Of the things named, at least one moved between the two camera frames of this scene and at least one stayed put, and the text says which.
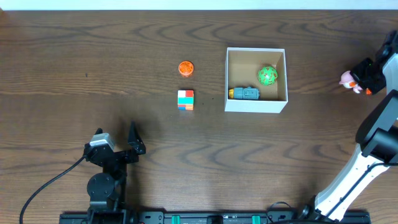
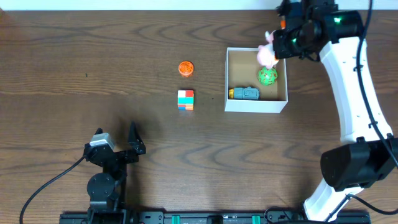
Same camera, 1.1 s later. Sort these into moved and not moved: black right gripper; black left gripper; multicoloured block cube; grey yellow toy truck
Moved: black right gripper
Not moved: grey yellow toy truck; black left gripper; multicoloured block cube
